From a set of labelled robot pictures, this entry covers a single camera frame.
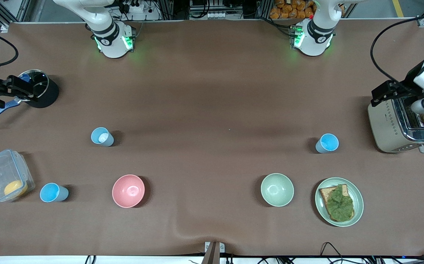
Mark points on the pink bowl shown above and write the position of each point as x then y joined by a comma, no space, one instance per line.
128,190

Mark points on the brown table mat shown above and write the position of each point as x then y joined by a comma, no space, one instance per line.
212,91

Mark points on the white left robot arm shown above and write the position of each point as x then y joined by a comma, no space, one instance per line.
316,40

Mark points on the green lettuce leaf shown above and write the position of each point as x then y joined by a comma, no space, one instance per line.
340,203

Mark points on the white power strip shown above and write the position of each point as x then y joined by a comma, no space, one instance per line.
135,6

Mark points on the pale green bowl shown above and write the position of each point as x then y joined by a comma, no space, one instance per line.
277,189

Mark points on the grey metal table clamp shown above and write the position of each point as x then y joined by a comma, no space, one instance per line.
213,253

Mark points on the orange snack packets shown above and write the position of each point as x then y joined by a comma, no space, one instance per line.
292,9

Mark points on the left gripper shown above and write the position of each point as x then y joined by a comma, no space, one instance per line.
406,88

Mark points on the pale green plate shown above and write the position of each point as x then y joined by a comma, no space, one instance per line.
358,198

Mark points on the cream and chrome toaster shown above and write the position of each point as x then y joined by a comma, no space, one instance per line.
387,124

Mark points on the toasted bread slice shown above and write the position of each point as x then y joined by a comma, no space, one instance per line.
323,193

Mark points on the light blue plastic cup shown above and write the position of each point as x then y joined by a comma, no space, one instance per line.
101,137
328,143
52,193

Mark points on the glass lid blue knob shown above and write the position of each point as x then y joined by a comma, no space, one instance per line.
37,82

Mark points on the orange round food piece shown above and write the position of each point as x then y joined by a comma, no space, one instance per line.
15,188

